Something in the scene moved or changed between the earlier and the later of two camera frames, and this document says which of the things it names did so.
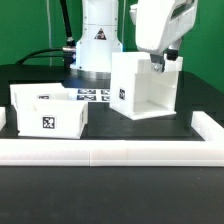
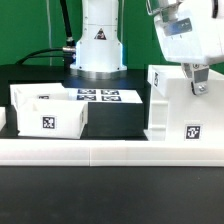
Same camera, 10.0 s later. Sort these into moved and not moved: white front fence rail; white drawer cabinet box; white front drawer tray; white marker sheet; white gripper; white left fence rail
Moved: white gripper; white drawer cabinet box
Not moved: white marker sheet; white front fence rail; white left fence rail; white front drawer tray
